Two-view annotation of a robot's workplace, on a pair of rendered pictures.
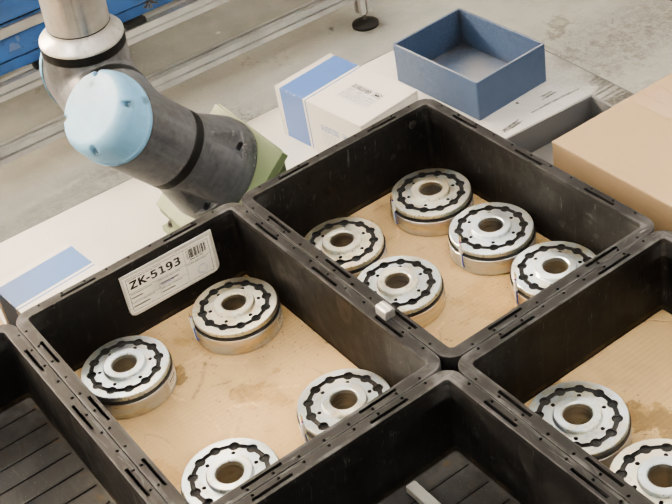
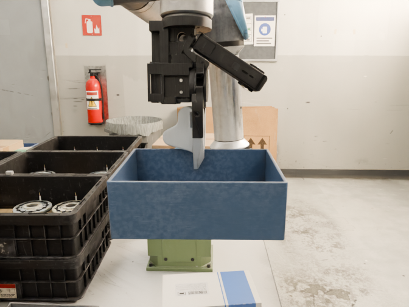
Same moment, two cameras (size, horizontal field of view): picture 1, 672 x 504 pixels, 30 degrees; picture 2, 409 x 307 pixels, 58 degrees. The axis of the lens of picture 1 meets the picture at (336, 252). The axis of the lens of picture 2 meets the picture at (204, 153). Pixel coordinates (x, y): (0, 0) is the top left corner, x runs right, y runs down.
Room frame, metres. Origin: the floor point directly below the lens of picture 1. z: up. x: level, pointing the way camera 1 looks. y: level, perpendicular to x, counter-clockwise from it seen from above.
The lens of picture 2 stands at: (2.01, -0.67, 1.26)
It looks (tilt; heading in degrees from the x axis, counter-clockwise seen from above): 14 degrees down; 120
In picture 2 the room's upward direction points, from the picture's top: straight up
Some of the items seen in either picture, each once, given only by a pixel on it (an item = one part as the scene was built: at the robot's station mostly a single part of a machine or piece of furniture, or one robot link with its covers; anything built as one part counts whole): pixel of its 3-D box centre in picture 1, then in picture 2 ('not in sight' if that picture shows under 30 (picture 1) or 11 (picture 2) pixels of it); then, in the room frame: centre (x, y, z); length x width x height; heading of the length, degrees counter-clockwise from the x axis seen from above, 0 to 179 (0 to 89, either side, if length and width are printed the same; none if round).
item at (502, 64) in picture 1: (469, 62); not in sight; (1.77, -0.27, 0.74); 0.20 x 0.15 x 0.07; 32
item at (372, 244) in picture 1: (342, 244); (71, 207); (1.20, -0.01, 0.86); 0.10 x 0.10 x 0.01
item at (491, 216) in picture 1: (491, 226); not in sight; (1.17, -0.19, 0.86); 0.05 x 0.05 x 0.01
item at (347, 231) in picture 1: (341, 240); (70, 206); (1.20, -0.01, 0.86); 0.05 x 0.05 x 0.01
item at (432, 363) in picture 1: (218, 347); (61, 164); (0.99, 0.14, 0.92); 0.40 x 0.30 x 0.02; 29
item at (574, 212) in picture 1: (441, 253); (20, 214); (1.14, -0.12, 0.87); 0.40 x 0.30 x 0.11; 29
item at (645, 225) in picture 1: (437, 218); (18, 196); (1.14, -0.12, 0.92); 0.40 x 0.30 x 0.02; 29
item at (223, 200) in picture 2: not in sight; (199, 188); (1.78, -0.27, 1.10); 0.20 x 0.15 x 0.07; 28
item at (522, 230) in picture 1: (491, 229); not in sight; (1.17, -0.19, 0.86); 0.10 x 0.10 x 0.01
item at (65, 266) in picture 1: (76, 320); not in sight; (1.29, 0.36, 0.75); 0.20 x 0.12 x 0.09; 34
